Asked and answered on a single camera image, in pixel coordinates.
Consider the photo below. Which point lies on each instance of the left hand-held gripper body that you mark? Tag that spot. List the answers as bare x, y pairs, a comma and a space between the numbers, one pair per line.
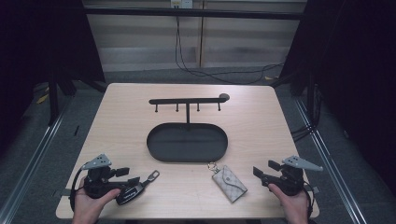
98, 183

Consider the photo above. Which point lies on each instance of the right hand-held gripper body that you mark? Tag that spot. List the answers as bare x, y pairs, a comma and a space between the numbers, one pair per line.
291, 182

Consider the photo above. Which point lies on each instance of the black car key with clip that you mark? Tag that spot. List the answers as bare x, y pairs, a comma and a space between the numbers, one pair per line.
129, 194

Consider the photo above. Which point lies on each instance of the patterned grey key pouch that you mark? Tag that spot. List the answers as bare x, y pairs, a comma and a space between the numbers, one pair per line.
229, 184

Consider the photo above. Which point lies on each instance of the black key rack with tray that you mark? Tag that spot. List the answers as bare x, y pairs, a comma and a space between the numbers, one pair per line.
186, 143

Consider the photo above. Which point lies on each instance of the person's right hand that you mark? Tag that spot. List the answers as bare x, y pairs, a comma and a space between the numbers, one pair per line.
294, 207

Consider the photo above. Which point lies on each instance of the person's left hand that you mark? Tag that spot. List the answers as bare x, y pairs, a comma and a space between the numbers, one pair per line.
87, 208

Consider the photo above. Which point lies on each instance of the grey tape strip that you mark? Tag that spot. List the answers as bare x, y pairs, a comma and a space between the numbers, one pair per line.
63, 192
315, 189

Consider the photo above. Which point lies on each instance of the small black floor piece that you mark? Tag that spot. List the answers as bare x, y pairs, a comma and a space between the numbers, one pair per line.
76, 130

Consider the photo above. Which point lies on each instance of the black metal stand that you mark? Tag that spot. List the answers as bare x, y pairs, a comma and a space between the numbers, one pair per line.
53, 96
309, 93

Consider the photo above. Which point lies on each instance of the yellow tape piece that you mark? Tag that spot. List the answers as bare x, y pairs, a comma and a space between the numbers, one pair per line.
42, 98

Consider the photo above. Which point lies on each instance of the black curtain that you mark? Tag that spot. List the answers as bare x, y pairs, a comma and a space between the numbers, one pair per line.
34, 43
358, 77

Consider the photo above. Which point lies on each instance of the aluminium floor rail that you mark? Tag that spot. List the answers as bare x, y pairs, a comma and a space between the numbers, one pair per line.
330, 168
28, 168

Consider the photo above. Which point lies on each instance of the black horizontal frame bar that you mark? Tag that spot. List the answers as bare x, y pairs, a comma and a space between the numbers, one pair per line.
193, 13

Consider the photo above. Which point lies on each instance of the white wall outlet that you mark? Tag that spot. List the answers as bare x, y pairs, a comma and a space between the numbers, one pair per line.
181, 3

